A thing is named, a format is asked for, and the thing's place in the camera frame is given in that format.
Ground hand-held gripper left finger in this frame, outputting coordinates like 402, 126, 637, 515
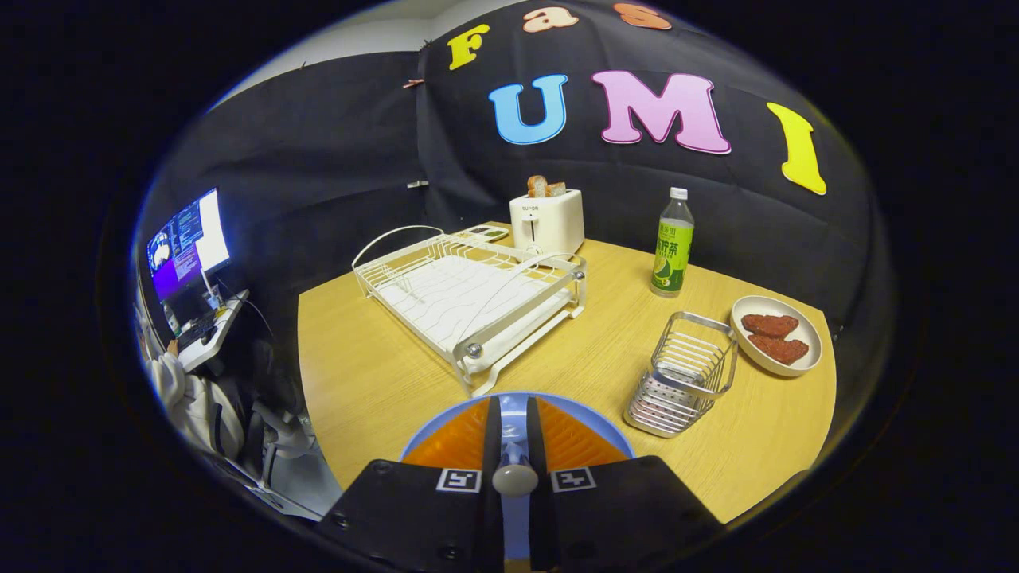
318, 396, 504, 573

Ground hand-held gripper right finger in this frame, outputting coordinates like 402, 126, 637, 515
527, 396, 727, 573

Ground white-tipped metal spoon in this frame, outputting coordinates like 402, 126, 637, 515
492, 442, 540, 498

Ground blue plate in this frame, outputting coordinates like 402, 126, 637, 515
398, 390, 638, 562

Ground metal wire basket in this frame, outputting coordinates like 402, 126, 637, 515
623, 311, 739, 439

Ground white wire dish rack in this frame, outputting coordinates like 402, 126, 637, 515
352, 225, 588, 398

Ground white plate with meat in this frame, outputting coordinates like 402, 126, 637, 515
730, 295, 822, 378

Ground red meat piece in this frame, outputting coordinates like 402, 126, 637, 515
741, 314, 799, 339
748, 334, 810, 366

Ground green label drink bottle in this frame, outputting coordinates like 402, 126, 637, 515
650, 187, 695, 298

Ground white side desk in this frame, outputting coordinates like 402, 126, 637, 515
171, 289, 250, 373

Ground white toaster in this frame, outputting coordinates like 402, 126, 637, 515
509, 189, 586, 257

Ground black keyboard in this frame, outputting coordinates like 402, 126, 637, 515
177, 317, 217, 349

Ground computer monitor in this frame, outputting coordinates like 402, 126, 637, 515
146, 188, 232, 303

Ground black backdrop cloth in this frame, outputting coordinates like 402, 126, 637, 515
135, 0, 896, 383

